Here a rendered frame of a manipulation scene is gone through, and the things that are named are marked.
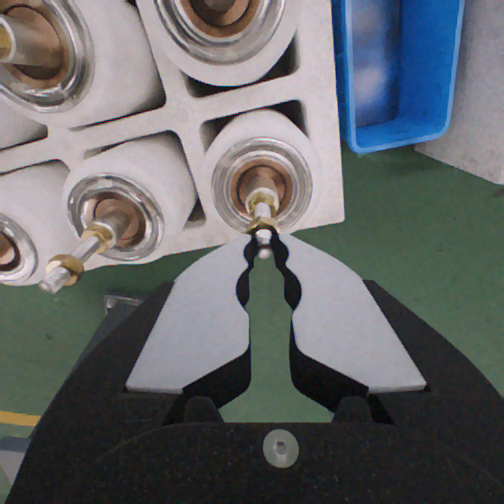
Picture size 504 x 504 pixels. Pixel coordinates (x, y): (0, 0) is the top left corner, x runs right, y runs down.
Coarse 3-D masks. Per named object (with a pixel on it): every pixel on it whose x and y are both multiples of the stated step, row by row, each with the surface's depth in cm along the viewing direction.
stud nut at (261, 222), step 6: (258, 216) 15; (264, 216) 15; (252, 222) 15; (258, 222) 14; (264, 222) 14; (270, 222) 14; (276, 222) 15; (246, 228) 15; (252, 228) 14; (258, 228) 14; (264, 228) 14; (270, 228) 14; (276, 228) 14; (252, 234) 14; (276, 234) 14
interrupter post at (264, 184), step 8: (256, 176) 21; (264, 176) 20; (248, 184) 21; (256, 184) 19; (264, 184) 19; (272, 184) 20; (248, 192) 19; (256, 192) 18; (264, 192) 18; (272, 192) 18; (248, 200) 18; (248, 208) 19
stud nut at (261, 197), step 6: (258, 192) 18; (252, 198) 18; (258, 198) 17; (264, 198) 17; (270, 198) 17; (252, 204) 18; (270, 204) 18; (252, 210) 18; (270, 210) 18; (252, 216) 18
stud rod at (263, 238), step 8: (256, 208) 17; (264, 208) 17; (256, 216) 16; (264, 232) 14; (256, 240) 14; (264, 240) 13; (272, 240) 14; (256, 248) 13; (264, 248) 13; (272, 248) 13; (264, 256) 14
